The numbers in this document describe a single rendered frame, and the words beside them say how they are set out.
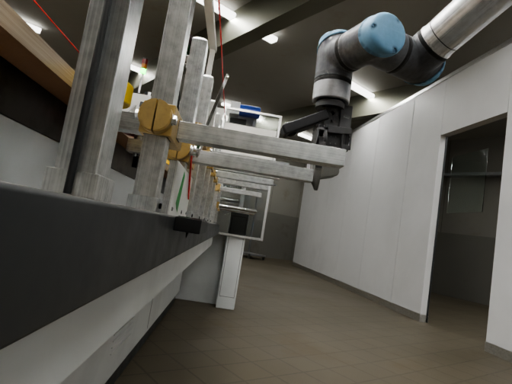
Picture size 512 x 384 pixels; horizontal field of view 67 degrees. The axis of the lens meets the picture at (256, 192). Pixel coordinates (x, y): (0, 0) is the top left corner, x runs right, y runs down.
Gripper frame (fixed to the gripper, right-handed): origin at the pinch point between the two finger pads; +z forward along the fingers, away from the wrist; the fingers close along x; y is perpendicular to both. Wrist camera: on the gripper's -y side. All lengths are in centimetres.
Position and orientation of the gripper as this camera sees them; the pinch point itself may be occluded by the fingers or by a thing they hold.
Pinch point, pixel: (312, 184)
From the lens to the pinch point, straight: 92.7
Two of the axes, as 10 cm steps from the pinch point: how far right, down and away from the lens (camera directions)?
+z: -1.2, 9.9, -1.0
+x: -0.6, 0.9, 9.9
